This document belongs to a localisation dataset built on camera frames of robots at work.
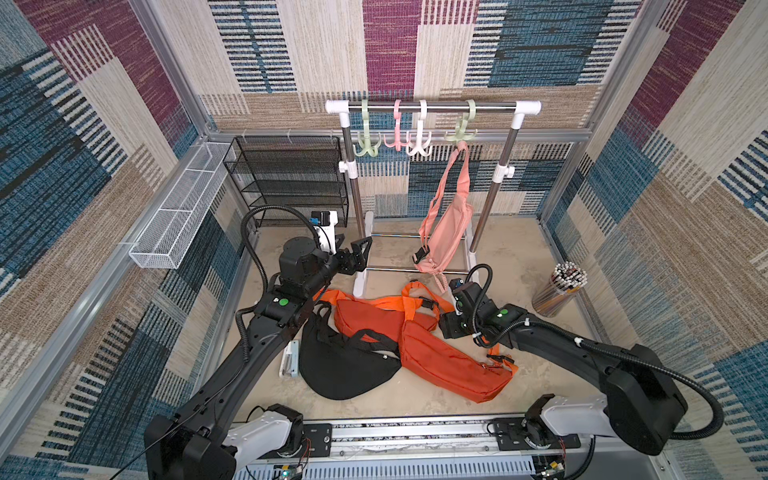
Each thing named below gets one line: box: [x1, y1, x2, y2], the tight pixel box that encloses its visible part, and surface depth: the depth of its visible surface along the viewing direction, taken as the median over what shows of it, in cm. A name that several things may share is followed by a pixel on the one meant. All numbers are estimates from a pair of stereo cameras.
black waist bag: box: [299, 302, 402, 400], surface depth 87 cm
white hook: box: [406, 99, 432, 156], surface depth 74 cm
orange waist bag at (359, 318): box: [314, 281, 455, 341], surface depth 95 cm
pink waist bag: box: [413, 141, 473, 293], surface depth 95 cm
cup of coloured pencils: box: [532, 261, 588, 318], surface depth 85 cm
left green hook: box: [353, 99, 381, 157], surface depth 74 cm
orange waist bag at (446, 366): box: [400, 320, 518, 404], surface depth 81 cm
